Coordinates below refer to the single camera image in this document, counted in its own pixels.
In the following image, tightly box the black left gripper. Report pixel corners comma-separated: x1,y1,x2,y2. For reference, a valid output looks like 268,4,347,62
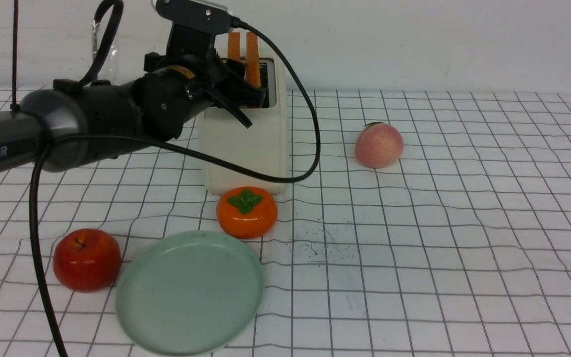
143,25,268,128

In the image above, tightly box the pink peach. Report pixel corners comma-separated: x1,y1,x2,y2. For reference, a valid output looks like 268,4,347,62
355,122,404,169

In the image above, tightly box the cream white toaster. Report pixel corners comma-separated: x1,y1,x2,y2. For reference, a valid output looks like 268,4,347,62
196,48,291,177

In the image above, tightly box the red apple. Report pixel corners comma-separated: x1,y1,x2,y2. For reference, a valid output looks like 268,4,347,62
53,229,122,293

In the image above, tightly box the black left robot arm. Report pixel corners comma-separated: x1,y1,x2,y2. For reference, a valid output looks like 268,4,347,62
0,25,267,172

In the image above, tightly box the toast slice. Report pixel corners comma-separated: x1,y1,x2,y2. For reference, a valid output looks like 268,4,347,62
245,31,261,88
227,32,241,61

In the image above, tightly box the light green plate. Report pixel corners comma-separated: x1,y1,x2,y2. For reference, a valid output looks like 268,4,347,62
114,231,265,357

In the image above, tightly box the orange persimmon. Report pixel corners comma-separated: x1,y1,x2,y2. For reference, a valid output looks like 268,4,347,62
216,186,278,239

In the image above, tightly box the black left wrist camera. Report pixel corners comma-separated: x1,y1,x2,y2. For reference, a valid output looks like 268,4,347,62
151,0,232,35

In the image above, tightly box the black camera cable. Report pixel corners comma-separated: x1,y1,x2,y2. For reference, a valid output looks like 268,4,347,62
10,0,322,357

